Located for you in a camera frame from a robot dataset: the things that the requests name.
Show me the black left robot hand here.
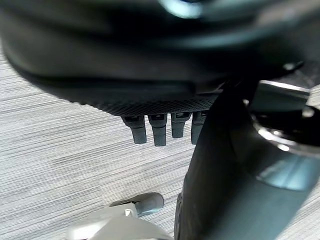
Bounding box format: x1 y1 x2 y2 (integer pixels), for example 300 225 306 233
0 0 320 240

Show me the silver robot leg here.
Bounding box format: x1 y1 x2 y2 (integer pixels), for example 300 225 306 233
64 201 174 240

